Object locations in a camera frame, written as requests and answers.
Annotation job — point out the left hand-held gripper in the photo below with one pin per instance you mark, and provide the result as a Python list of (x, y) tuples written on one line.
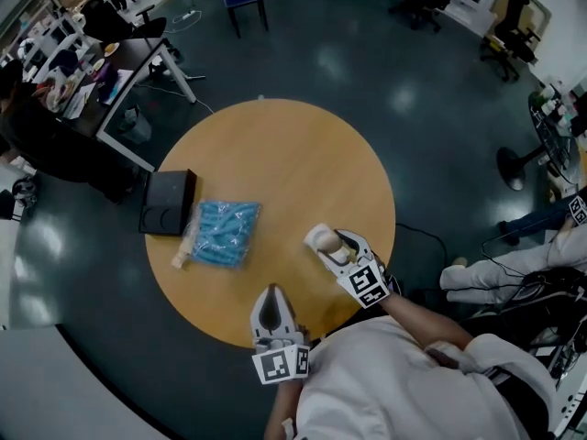
[(280, 362)]

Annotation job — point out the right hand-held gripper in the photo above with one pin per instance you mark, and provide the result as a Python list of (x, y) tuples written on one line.
[(367, 282)]

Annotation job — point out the person's left forearm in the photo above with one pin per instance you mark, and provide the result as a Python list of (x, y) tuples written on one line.
[(284, 410)]

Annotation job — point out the person's right forearm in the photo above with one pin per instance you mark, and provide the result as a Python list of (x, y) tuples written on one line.
[(426, 326)]

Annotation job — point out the blue items in clear bag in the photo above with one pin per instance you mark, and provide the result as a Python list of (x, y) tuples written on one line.
[(224, 234)]

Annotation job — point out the person's white shirt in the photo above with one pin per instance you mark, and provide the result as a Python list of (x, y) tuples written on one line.
[(390, 383)]

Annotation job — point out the black box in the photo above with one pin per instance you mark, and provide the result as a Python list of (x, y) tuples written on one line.
[(167, 202)]

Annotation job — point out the grey bag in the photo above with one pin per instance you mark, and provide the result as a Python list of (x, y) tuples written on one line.
[(135, 125)]

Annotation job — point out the white bottle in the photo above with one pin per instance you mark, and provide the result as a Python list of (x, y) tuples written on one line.
[(548, 101)]

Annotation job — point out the black stool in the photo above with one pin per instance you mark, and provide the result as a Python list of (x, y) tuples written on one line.
[(14, 197)]

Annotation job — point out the white power strip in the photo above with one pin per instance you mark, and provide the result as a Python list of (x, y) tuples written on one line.
[(187, 15)]

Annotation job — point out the white paper sheet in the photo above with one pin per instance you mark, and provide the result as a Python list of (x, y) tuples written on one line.
[(79, 101)]

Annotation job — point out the yellow plate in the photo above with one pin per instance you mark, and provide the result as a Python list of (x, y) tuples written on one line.
[(111, 48)]

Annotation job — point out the black round pedestal table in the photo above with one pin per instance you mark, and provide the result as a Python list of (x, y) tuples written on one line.
[(550, 140)]

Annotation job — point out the dark desk with white frame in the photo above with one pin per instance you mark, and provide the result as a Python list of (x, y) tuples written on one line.
[(133, 69)]

